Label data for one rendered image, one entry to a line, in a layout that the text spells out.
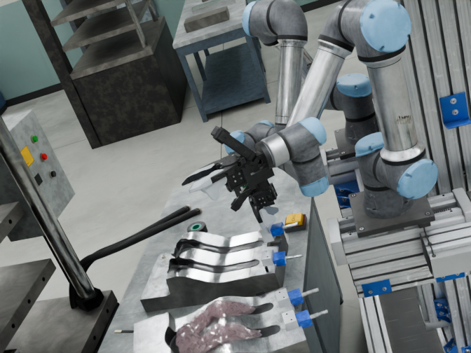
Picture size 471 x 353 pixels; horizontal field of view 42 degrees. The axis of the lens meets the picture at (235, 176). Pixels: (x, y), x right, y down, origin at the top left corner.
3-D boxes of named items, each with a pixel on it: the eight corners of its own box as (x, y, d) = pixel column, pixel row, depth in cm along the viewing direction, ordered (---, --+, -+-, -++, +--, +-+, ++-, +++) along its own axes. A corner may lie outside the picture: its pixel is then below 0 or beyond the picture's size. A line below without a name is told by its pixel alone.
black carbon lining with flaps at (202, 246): (265, 243, 217) (258, 222, 213) (260, 272, 204) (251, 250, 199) (176, 258, 227) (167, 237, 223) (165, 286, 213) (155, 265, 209)
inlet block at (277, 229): (301, 226, 212) (296, 213, 211) (300, 233, 208) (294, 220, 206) (267, 236, 217) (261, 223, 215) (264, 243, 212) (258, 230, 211)
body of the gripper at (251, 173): (234, 198, 143) (279, 176, 145) (221, 166, 140) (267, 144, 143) (224, 191, 150) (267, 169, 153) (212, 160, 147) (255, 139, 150)
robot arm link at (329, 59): (326, -14, 159) (256, 158, 168) (349, -12, 149) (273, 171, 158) (360, 3, 164) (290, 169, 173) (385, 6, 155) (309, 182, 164)
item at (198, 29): (262, 46, 739) (239, -30, 698) (272, 102, 570) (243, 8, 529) (207, 63, 748) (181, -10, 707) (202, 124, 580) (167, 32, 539)
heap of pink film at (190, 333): (254, 302, 193) (247, 284, 189) (263, 340, 177) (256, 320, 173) (176, 329, 193) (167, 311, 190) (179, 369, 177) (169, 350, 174)
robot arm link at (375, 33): (411, 173, 176) (373, -12, 152) (446, 191, 163) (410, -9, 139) (376, 191, 173) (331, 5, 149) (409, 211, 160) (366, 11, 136)
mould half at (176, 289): (288, 246, 224) (278, 216, 218) (282, 293, 202) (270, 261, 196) (164, 266, 238) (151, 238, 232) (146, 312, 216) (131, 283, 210)
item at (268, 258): (304, 257, 204) (300, 244, 202) (303, 266, 200) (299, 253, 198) (267, 262, 208) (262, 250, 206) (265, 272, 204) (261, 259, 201)
